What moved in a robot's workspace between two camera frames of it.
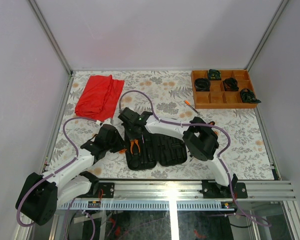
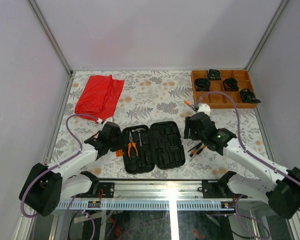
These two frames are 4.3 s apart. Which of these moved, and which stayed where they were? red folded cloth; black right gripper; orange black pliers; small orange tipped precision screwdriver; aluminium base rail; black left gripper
Moved: orange black pliers; black right gripper
Stayed: aluminium base rail; small orange tipped precision screwdriver; black left gripper; red folded cloth
